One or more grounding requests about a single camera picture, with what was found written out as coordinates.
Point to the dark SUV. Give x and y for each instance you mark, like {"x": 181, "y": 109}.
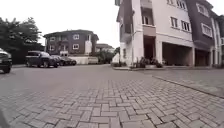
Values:
{"x": 38, "y": 59}

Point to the large white and purple building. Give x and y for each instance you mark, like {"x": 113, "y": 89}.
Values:
{"x": 166, "y": 26}

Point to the brown multi-storey building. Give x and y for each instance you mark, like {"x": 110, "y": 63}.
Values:
{"x": 66, "y": 41}

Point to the white boundary wall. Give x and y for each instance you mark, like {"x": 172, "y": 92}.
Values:
{"x": 83, "y": 60}

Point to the row of potted plants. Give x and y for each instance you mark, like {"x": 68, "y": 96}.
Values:
{"x": 146, "y": 62}

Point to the grey brick paved road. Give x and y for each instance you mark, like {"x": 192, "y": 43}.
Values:
{"x": 100, "y": 100}

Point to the distant building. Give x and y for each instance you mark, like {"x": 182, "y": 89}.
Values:
{"x": 104, "y": 46}

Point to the green trees and bushes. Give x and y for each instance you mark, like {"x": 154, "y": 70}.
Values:
{"x": 105, "y": 56}

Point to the grey paved forecourt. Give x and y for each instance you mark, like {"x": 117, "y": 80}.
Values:
{"x": 200, "y": 78}

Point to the grey kerb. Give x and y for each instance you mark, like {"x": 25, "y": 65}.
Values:
{"x": 186, "y": 86}

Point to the dark vehicle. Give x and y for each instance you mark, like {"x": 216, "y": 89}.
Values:
{"x": 5, "y": 61}

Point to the black car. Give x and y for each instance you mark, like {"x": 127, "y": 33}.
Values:
{"x": 70, "y": 61}

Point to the dark green trees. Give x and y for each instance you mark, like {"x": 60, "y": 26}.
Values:
{"x": 16, "y": 36}

